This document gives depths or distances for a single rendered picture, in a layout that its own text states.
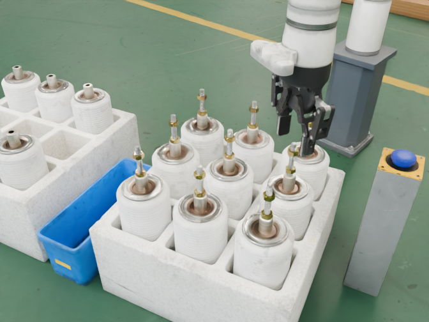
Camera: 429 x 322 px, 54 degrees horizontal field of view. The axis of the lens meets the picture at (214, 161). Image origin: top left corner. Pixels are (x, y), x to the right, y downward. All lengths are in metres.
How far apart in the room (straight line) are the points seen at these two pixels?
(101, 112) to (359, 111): 0.71
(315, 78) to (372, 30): 0.60
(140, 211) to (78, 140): 0.40
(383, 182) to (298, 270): 0.21
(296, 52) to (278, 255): 0.30
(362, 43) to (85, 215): 0.83
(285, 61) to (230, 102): 0.99
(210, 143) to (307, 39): 0.39
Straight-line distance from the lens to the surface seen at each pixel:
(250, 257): 0.68
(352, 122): 1.29
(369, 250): 0.88
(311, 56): 0.61
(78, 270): 0.92
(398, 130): 1.52
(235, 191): 0.78
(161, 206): 0.76
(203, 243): 0.72
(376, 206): 0.81
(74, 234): 1.02
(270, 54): 0.59
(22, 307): 0.98
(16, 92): 1.23
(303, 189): 0.77
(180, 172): 0.82
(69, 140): 1.13
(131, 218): 0.76
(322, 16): 0.59
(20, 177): 0.95
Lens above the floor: 0.74
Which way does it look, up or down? 37 degrees down
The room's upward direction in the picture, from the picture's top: straight up
